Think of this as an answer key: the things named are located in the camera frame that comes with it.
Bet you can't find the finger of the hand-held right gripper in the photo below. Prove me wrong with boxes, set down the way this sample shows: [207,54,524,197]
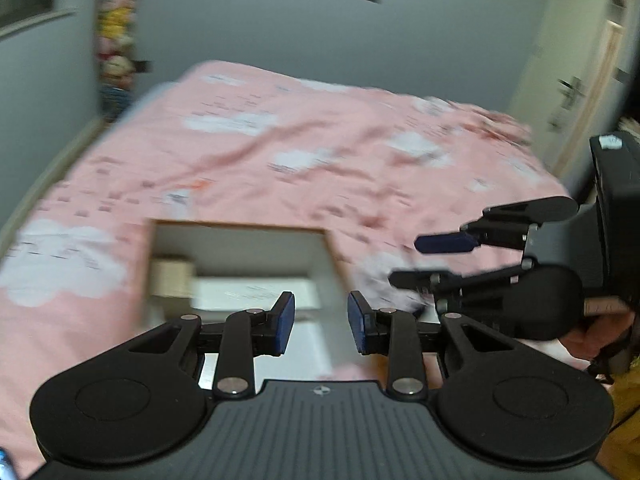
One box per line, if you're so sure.
[388,265,532,314]
[414,195,579,256]

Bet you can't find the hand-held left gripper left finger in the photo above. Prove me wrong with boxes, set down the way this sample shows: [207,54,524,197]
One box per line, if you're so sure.
[129,290,297,400]

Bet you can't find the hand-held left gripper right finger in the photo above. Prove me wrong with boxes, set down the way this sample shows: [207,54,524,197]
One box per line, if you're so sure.
[346,289,507,400]

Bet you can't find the orange and white cardboard box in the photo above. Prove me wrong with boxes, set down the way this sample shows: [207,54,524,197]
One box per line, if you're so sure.
[144,218,362,383]

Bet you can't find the small brown cardboard box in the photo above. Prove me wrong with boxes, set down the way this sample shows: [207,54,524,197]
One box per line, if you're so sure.
[151,256,197,299]

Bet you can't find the person's right hand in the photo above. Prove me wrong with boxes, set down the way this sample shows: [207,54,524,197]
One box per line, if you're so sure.
[559,296,637,367]

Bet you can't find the person's yellow clothing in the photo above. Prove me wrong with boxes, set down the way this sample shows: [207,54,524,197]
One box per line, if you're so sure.
[596,345,640,480]

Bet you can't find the pink cloud-print blanket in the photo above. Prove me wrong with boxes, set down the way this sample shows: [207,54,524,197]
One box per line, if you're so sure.
[0,59,573,478]

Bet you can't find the cream door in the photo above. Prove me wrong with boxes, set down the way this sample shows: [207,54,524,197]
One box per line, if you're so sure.
[507,0,633,188]

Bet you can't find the stack of plush toys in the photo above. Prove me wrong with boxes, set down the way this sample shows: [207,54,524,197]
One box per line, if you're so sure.
[95,0,142,118]

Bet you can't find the black door handle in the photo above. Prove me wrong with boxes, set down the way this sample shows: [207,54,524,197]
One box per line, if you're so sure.
[556,76,587,112]

